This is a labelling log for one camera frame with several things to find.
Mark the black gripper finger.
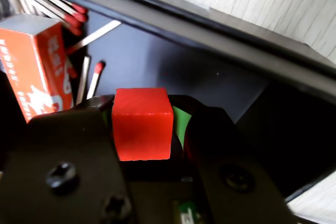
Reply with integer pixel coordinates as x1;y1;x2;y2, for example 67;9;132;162
167;95;297;224
0;94;137;224

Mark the red wooden cube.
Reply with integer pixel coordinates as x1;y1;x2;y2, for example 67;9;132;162
111;87;174;162

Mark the black cardboard box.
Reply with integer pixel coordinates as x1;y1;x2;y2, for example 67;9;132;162
0;0;336;204

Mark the red-tipped wooden match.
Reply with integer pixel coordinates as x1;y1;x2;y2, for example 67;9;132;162
39;0;89;15
75;55;91;105
7;0;83;29
86;61;106;100
0;0;83;37
65;20;122;55
26;0;89;24

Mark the orange matchbox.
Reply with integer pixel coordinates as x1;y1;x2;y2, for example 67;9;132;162
0;14;74;124

